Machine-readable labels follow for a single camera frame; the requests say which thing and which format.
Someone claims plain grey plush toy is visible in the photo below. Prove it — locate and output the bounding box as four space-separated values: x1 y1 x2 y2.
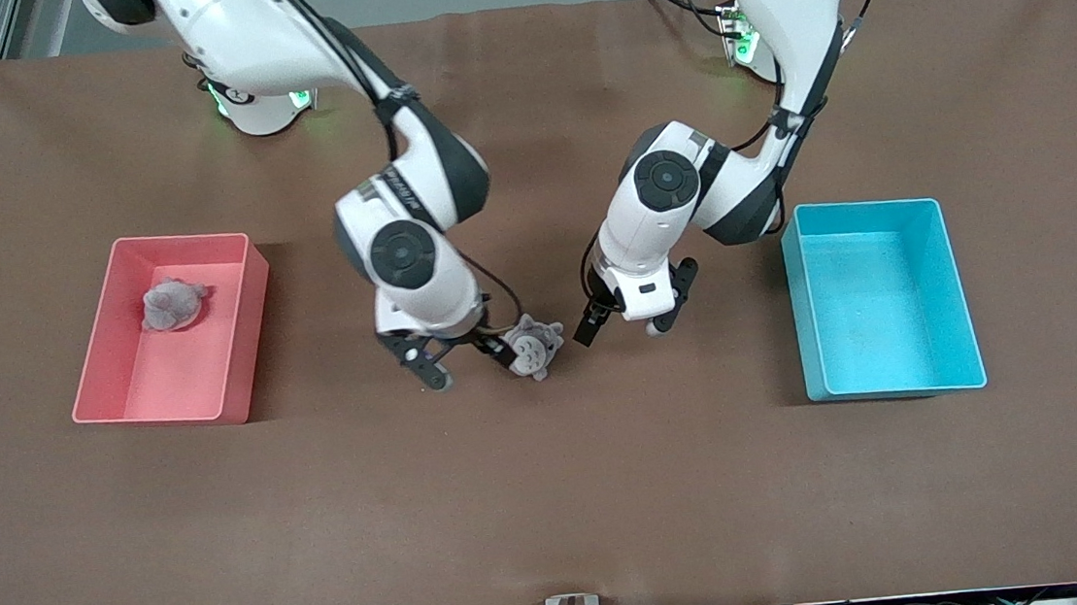
139 275 213 335

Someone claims pink plastic box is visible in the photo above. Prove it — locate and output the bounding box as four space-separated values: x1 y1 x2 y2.
56 225 284 440

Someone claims grey plush toy white face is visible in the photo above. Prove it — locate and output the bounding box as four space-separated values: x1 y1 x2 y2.
501 310 569 386

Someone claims blue plastic box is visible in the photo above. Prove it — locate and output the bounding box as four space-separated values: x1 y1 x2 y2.
777 188 989 408

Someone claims brown table mat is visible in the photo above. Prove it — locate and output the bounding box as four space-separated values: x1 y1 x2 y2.
0 0 1077 605

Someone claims left arm base connector plate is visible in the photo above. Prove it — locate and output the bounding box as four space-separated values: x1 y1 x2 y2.
715 0 762 69

